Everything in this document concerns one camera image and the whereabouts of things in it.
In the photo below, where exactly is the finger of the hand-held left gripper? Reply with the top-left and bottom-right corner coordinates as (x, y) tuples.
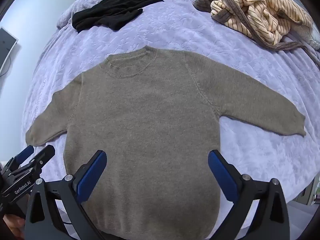
(5, 145), (35, 172)
(11, 144), (56, 179)

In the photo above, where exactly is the olive brown knit sweater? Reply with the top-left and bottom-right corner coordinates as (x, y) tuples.
(25, 45), (307, 240)

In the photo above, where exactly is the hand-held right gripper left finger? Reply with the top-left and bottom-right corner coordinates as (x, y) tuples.
(24, 150), (108, 240)

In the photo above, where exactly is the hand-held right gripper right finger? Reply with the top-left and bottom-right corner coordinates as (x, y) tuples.
(208, 149), (290, 240)

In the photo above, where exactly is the black garment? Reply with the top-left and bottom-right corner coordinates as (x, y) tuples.
(72, 0), (164, 33)

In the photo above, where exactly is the cream striped cardigan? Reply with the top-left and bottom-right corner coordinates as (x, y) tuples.
(193, 0), (320, 68)

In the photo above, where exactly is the black television cable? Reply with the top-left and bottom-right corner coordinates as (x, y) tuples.
(0, 54), (12, 77)

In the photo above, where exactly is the person's left hand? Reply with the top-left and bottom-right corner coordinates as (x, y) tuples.
(3, 215), (26, 240)

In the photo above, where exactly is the lavender embossed bed blanket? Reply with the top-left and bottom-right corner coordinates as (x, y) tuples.
(25, 0), (320, 240)

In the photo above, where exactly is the wall-mounted television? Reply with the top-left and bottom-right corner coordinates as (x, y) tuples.
(0, 27), (19, 77)

